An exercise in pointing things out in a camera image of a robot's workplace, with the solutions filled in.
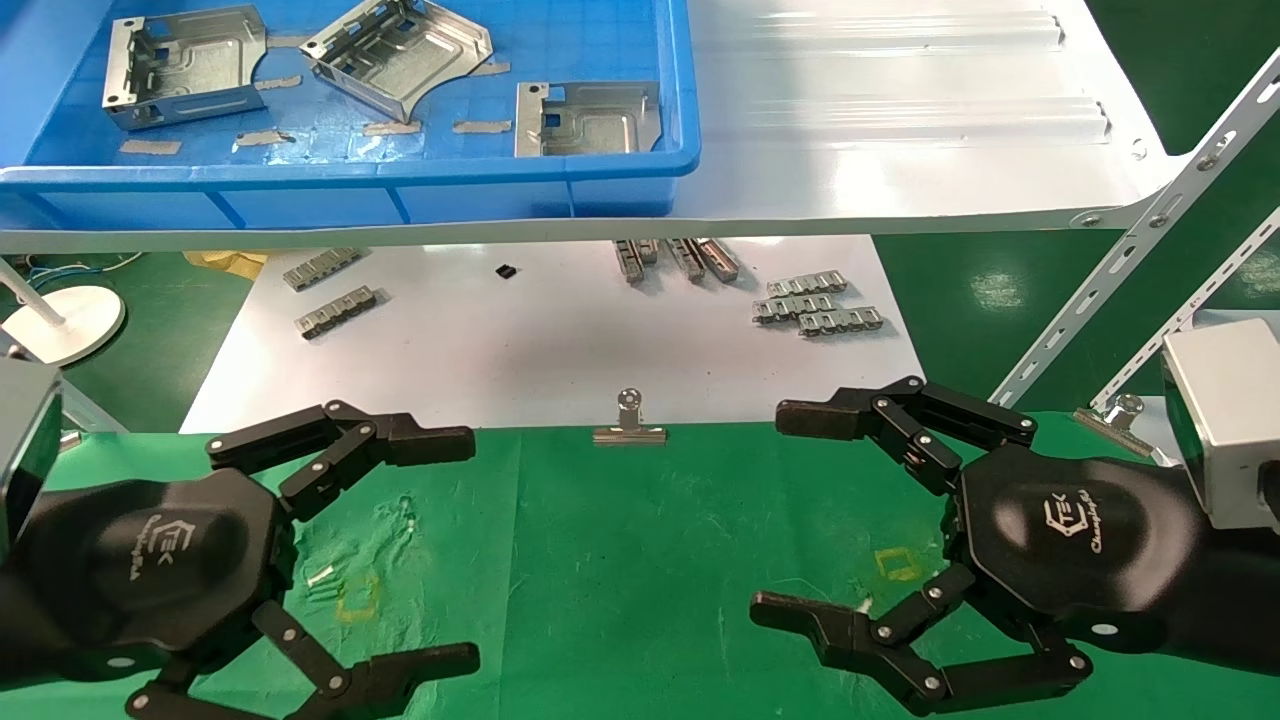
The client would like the long white slotted rail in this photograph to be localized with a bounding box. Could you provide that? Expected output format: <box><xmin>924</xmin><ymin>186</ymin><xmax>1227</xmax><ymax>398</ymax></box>
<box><xmin>990</xmin><ymin>50</ymin><xmax>1280</xmax><ymax>409</ymax></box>

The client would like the yellow crumpled item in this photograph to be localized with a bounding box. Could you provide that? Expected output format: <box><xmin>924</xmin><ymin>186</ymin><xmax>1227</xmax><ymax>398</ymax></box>
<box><xmin>183</xmin><ymin>250</ymin><xmax>269</xmax><ymax>281</ymax></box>

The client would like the silver sheet metal bracket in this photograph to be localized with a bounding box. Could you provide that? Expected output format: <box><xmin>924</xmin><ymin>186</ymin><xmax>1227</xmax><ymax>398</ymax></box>
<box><xmin>102</xmin><ymin>5</ymin><xmax>268</xmax><ymax>132</ymax></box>
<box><xmin>300</xmin><ymin>0</ymin><xmax>494</xmax><ymax>124</ymax></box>
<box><xmin>515</xmin><ymin>81</ymin><xmax>663</xmax><ymax>159</ymax></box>

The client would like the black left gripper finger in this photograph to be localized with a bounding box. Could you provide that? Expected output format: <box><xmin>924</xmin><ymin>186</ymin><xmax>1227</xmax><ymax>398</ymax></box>
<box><xmin>207</xmin><ymin>400</ymin><xmax>477</xmax><ymax>522</ymax></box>
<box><xmin>125</xmin><ymin>600</ymin><xmax>482</xmax><ymax>720</ymax></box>

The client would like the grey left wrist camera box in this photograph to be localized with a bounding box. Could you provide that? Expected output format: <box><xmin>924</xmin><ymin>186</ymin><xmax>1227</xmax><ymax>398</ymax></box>
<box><xmin>0</xmin><ymin>358</ymin><xmax>64</xmax><ymax>561</ymax></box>

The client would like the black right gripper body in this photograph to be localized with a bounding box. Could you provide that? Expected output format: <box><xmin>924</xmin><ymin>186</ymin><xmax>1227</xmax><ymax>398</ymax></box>
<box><xmin>945</xmin><ymin>445</ymin><xmax>1206</xmax><ymax>653</ymax></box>

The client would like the blue plastic bin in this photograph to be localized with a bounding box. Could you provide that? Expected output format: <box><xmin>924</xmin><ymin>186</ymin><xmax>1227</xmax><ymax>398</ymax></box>
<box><xmin>0</xmin><ymin>0</ymin><xmax>701</xmax><ymax>233</ymax></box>

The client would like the white metal shelf board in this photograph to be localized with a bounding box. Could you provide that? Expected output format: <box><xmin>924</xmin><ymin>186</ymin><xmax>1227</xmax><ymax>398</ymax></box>
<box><xmin>0</xmin><ymin>0</ymin><xmax>1166</xmax><ymax>253</ymax></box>

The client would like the thin blue white cable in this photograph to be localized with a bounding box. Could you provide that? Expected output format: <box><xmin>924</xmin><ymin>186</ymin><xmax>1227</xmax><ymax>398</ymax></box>
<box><xmin>0</xmin><ymin>252</ymin><xmax>146</xmax><ymax>291</ymax></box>

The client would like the grey slanted frame rail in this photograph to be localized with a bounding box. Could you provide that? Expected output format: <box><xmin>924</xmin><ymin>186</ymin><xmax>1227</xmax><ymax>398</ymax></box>
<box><xmin>58</xmin><ymin>375</ymin><xmax>129</xmax><ymax>433</ymax></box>

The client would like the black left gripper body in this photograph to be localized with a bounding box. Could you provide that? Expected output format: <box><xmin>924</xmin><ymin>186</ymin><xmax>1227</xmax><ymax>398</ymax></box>
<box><xmin>20</xmin><ymin>470</ymin><xmax>296</xmax><ymax>681</ymax></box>

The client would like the white round stand base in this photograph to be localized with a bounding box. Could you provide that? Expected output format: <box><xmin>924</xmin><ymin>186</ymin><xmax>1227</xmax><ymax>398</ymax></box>
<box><xmin>0</xmin><ymin>258</ymin><xmax>127</xmax><ymax>367</ymax></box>

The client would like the long polished metal plate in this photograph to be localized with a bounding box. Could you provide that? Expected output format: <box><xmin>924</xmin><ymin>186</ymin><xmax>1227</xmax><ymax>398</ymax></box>
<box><xmin>180</xmin><ymin>235</ymin><xmax>941</xmax><ymax>433</ymax></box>

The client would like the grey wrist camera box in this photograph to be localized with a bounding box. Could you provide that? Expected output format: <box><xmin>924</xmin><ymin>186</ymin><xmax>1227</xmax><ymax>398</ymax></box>
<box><xmin>0</xmin><ymin>358</ymin><xmax>64</xmax><ymax>561</ymax></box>
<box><xmin>1160</xmin><ymin>318</ymin><xmax>1280</xmax><ymax>531</ymax></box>

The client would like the grey metal chain strip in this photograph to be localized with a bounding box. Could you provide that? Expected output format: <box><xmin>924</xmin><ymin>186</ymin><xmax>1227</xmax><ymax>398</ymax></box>
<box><xmin>296</xmin><ymin>286</ymin><xmax>379</xmax><ymax>340</ymax></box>
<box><xmin>767</xmin><ymin>271</ymin><xmax>849</xmax><ymax>298</ymax></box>
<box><xmin>283</xmin><ymin>248</ymin><xmax>363</xmax><ymax>292</ymax></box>
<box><xmin>753</xmin><ymin>293</ymin><xmax>836</xmax><ymax>325</ymax></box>
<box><xmin>798</xmin><ymin>306</ymin><xmax>885</xmax><ymax>338</ymax></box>

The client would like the short white slotted rail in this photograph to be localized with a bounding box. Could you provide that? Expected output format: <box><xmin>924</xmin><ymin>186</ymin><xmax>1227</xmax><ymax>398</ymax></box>
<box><xmin>1090</xmin><ymin>210</ymin><xmax>1280</xmax><ymax>409</ymax></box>

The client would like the green cloth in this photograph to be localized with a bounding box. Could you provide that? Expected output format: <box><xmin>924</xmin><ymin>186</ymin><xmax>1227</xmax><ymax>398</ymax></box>
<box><xmin>0</xmin><ymin>410</ymin><xmax>1280</xmax><ymax>720</ymax></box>

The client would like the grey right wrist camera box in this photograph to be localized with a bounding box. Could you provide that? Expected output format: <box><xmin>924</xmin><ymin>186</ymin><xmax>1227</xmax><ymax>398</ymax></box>
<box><xmin>1160</xmin><ymin>318</ymin><xmax>1280</xmax><ymax>531</ymax></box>

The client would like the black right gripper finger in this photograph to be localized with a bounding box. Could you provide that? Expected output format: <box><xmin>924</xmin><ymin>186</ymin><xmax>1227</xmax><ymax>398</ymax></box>
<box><xmin>776</xmin><ymin>376</ymin><xmax>1038</xmax><ymax>497</ymax></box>
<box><xmin>750</xmin><ymin>563</ymin><xmax>1093</xmax><ymax>717</ymax></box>

